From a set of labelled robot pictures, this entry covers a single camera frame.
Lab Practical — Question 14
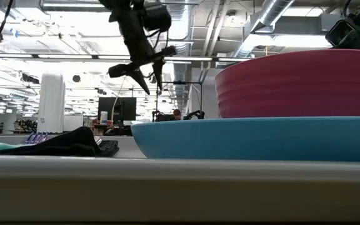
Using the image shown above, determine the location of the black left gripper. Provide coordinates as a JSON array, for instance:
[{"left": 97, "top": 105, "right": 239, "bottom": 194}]
[{"left": 100, "top": 0, "right": 178, "bottom": 95}]

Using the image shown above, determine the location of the black computer monitor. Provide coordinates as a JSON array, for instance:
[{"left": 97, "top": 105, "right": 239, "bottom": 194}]
[{"left": 97, "top": 96, "right": 137, "bottom": 126}]

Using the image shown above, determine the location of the black aluminium table frame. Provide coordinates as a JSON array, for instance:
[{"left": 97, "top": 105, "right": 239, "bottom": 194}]
[{"left": 0, "top": 53, "right": 253, "bottom": 63}]

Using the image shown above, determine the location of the silver round ventilation duct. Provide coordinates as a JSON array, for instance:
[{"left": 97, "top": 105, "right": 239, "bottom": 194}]
[
  {"left": 231, "top": 0, "right": 295, "bottom": 59},
  {"left": 167, "top": 0, "right": 193, "bottom": 118}
]

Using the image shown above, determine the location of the iridescent fork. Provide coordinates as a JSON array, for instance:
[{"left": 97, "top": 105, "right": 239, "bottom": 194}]
[{"left": 24, "top": 131, "right": 49, "bottom": 145}]

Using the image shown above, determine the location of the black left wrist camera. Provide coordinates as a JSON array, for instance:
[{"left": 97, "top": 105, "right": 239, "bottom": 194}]
[{"left": 142, "top": 4, "right": 173, "bottom": 33}]

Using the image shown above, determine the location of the white board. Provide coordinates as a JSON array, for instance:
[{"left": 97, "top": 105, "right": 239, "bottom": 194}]
[{"left": 63, "top": 114, "right": 84, "bottom": 133}]

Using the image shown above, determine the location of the blue plate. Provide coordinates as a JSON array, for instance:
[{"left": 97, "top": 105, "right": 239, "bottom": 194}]
[{"left": 131, "top": 116, "right": 360, "bottom": 163}]

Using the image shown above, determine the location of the pink bowl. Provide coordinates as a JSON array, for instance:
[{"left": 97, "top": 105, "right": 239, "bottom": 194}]
[{"left": 214, "top": 49, "right": 360, "bottom": 119}]

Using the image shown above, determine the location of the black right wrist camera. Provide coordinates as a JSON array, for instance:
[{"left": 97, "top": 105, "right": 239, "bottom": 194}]
[{"left": 325, "top": 19, "right": 356, "bottom": 48}]

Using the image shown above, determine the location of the thin black frame stand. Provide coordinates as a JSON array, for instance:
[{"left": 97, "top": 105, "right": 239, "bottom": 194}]
[{"left": 156, "top": 80, "right": 203, "bottom": 121}]

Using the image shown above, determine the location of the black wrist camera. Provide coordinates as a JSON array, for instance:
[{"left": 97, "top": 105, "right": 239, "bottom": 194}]
[
  {"left": 325, "top": 19, "right": 356, "bottom": 48},
  {"left": 142, "top": 4, "right": 173, "bottom": 33}
]

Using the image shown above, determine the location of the grey tray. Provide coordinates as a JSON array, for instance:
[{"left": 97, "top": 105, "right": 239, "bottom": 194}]
[{"left": 0, "top": 134, "right": 360, "bottom": 223}]

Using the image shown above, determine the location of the white pillar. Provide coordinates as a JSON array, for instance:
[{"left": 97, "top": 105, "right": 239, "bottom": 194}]
[{"left": 37, "top": 72, "right": 66, "bottom": 134}]

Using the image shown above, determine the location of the black cloth napkin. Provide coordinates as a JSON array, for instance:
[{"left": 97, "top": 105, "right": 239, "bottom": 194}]
[{"left": 0, "top": 126, "right": 120, "bottom": 158}]

